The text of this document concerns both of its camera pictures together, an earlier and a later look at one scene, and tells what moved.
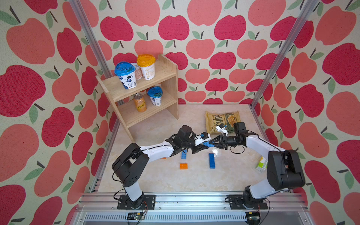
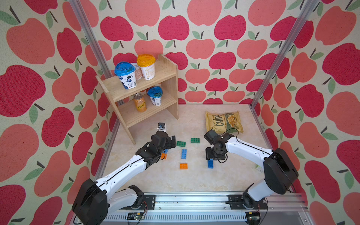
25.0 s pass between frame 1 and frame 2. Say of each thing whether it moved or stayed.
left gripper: moved
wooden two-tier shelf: stayed
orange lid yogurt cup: stayed
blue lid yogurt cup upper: stayed
